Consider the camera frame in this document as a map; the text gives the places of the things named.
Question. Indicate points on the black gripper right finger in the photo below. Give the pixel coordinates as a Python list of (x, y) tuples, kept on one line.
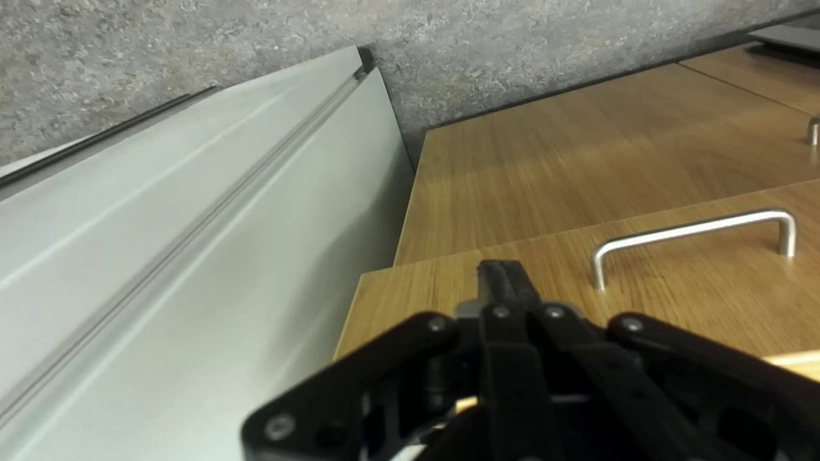
[(667, 385)]

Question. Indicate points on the wooden base cabinet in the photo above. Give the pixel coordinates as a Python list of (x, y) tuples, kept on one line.
[(597, 145)]

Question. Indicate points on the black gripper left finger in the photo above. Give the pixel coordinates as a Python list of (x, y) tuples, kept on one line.
[(425, 385)]

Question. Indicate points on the white drawer with wooden front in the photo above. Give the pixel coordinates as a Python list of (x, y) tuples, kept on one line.
[(681, 299)]

